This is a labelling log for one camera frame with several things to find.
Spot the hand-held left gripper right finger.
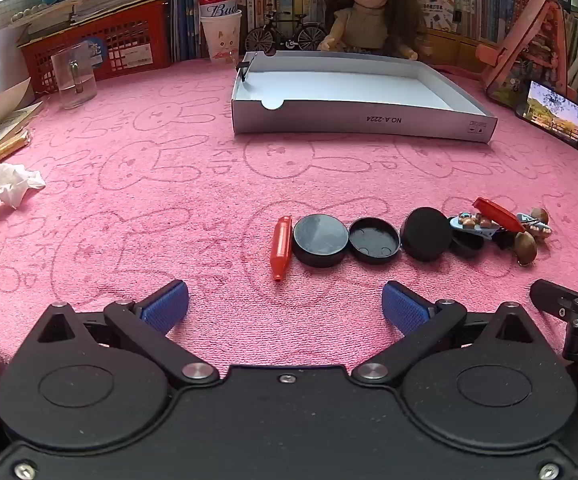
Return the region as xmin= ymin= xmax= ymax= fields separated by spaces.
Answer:
xmin=351 ymin=281 xmax=552 ymax=388

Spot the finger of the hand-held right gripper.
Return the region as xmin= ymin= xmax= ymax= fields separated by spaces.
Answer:
xmin=530 ymin=279 xmax=578 ymax=322

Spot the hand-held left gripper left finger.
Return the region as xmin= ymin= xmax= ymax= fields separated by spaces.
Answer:
xmin=22 ymin=281 xmax=221 ymax=388

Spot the black round lid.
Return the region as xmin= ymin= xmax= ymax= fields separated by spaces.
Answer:
xmin=400 ymin=207 xmax=454 ymax=262
xmin=293 ymin=214 xmax=351 ymax=268
xmin=348 ymin=216 xmax=401 ymax=264

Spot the red plastic clip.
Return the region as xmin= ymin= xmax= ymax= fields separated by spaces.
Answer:
xmin=472 ymin=197 xmax=526 ymax=234

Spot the red plastic tube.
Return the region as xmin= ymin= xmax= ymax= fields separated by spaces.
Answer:
xmin=270 ymin=215 xmax=294 ymax=282

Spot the white cardboard box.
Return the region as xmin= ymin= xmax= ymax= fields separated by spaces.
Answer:
xmin=230 ymin=50 xmax=498 ymax=145

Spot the pink rabbit-print towel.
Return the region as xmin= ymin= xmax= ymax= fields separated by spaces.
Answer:
xmin=0 ymin=55 xmax=578 ymax=396

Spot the black smartphone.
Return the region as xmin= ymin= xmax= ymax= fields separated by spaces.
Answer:
xmin=515 ymin=79 xmax=578 ymax=150

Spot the crumpled white tissue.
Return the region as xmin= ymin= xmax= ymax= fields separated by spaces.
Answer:
xmin=0 ymin=162 xmax=46 ymax=219

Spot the gold wrapped bar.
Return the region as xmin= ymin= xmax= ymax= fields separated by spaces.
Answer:
xmin=0 ymin=129 xmax=31 ymax=168

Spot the clear glass mug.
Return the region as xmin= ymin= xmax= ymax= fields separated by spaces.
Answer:
xmin=50 ymin=42 xmax=98 ymax=110

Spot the pink triangular stand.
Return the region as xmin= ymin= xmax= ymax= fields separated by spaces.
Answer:
xmin=475 ymin=0 xmax=572 ymax=108

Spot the wooden drawer box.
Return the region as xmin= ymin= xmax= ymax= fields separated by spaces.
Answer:
xmin=426 ymin=27 xmax=492 ymax=75

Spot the white paper cup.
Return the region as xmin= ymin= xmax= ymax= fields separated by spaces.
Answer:
xmin=200 ymin=9 xmax=243 ymax=63

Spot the large red plastic crate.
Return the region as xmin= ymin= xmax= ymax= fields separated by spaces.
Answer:
xmin=18 ymin=0 xmax=172 ymax=82

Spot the black model bicycle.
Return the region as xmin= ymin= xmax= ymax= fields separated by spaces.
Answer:
xmin=245 ymin=10 xmax=327 ymax=53

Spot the brown-haired doll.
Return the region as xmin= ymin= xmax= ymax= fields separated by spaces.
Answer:
xmin=317 ymin=0 xmax=434 ymax=63

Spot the white printed carton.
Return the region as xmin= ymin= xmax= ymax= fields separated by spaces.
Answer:
xmin=411 ymin=0 xmax=457 ymax=31

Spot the white bead string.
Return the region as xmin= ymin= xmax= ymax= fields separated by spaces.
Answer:
xmin=9 ymin=4 xmax=52 ymax=26

